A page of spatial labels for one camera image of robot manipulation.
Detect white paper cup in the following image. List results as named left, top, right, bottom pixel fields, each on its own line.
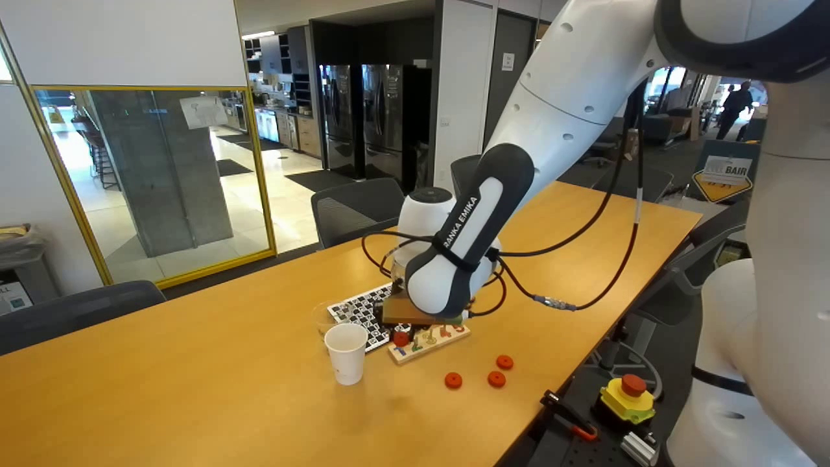
left=323, top=321, right=371, bottom=389

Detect wooden number puzzle board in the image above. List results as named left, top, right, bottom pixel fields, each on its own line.
left=384, top=319, right=474, bottom=366

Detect black white calibration board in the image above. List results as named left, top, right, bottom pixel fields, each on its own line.
left=324, top=280, right=398, bottom=356

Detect black and red tool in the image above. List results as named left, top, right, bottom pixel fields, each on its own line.
left=541, top=389, right=603, bottom=445

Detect black equipment cart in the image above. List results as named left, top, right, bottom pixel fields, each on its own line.
left=497, top=326, right=722, bottom=467

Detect black glass door cabinet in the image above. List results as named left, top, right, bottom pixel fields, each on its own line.
left=311, top=57, right=436, bottom=204

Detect yellow emergency stop button box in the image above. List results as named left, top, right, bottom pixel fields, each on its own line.
left=599, top=370, right=659, bottom=428

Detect silver metal block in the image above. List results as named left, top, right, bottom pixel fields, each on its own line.
left=621, top=428, right=661, bottom=467

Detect yellow framed glass panel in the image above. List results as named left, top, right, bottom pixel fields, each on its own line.
left=31, top=83, right=280, bottom=293

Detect white and yellow sign board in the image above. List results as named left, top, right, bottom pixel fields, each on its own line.
left=690, top=153, right=757, bottom=204

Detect grey bin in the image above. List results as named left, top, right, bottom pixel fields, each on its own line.
left=0, top=226, right=63, bottom=317

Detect person in dark clothes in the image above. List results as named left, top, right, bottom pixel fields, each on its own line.
left=725, top=81, right=757, bottom=129

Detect brown wrist camera block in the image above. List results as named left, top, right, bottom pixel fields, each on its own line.
left=380, top=291, right=478, bottom=328

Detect black cable with white sleeve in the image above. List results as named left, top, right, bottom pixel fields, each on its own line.
left=497, top=81, right=647, bottom=314

